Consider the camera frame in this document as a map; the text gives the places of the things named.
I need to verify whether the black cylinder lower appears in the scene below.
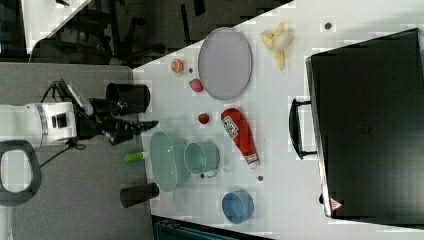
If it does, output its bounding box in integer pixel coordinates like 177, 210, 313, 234
120, 183, 160, 208

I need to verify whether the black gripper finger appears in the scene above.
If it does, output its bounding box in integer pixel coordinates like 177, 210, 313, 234
118, 120, 158, 134
118, 102, 145, 116

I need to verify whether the black cylinder upper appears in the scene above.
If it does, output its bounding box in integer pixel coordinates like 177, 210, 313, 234
106, 83, 151, 111

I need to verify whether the green mug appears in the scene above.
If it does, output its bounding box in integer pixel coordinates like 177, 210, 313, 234
184, 141, 220, 178

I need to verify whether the blue bowl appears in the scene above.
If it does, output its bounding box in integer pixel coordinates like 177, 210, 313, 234
221, 190, 254, 224

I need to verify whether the red plush strawberry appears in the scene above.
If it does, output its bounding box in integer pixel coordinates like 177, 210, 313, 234
198, 113, 210, 124

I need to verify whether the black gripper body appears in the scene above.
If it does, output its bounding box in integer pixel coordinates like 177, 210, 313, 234
75, 98, 128, 145

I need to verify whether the black cylinder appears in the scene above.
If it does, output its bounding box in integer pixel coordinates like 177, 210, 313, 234
120, 183, 160, 208
106, 83, 151, 111

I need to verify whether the green marker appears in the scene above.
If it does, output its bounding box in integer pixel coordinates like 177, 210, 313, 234
124, 152, 149, 163

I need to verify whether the pink plush fruit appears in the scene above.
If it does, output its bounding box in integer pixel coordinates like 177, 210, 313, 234
189, 79, 204, 93

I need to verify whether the red plush ketchup bottle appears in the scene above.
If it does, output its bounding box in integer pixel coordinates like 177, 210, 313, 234
221, 108, 260, 169

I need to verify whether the black toaster oven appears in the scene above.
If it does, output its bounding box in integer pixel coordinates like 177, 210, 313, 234
305, 28, 424, 229

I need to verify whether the dark teal crate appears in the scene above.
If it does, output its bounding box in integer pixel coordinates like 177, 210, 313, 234
154, 221, 266, 240

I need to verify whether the grey oval plate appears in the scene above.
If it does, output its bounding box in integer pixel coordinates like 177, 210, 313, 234
198, 27, 252, 100

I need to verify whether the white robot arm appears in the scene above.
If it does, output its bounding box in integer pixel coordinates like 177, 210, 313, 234
1, 98, 158, 148

